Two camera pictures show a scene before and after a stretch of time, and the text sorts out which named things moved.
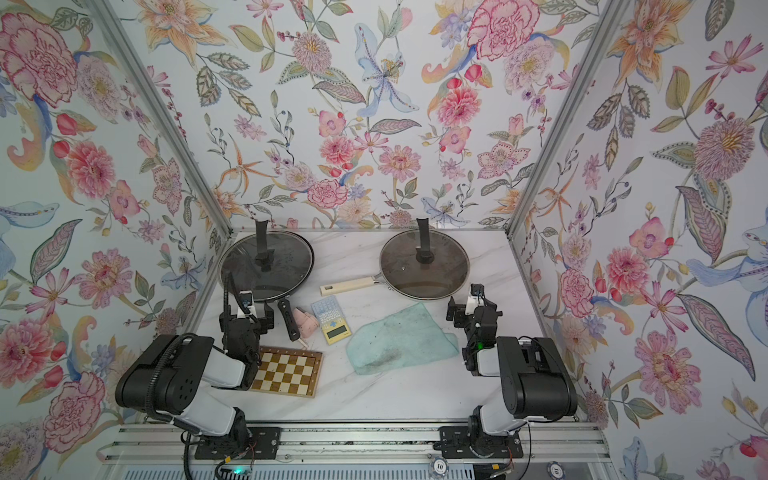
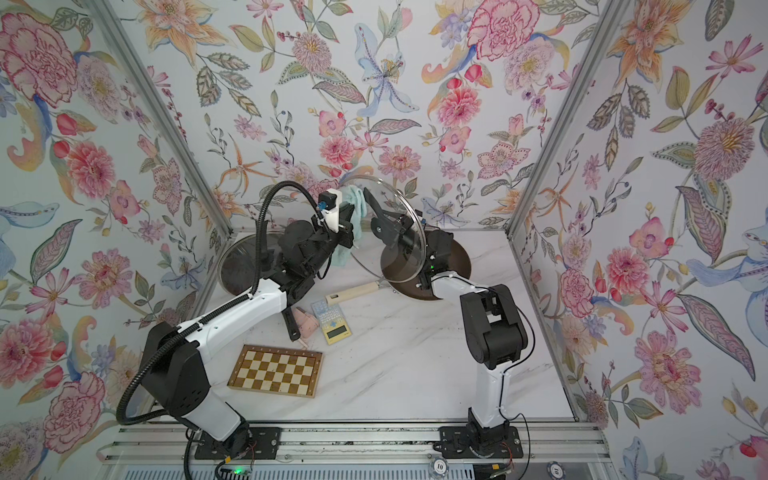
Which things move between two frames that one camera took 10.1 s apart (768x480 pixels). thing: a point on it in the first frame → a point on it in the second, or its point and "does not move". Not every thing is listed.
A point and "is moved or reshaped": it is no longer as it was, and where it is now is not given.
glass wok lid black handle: (268, 263) does not move
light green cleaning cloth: (409, 337) → (353, 195)
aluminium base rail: (354, 444) does not move
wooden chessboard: (287, 371) does not move
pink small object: (306, 322) does not move
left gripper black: (262, 321) → (344, 235)
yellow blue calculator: (331, 320) does not move
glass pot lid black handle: (424, 264) is moved or reshaped
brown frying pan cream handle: (378, 278) → (409, 265)
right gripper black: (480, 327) → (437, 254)
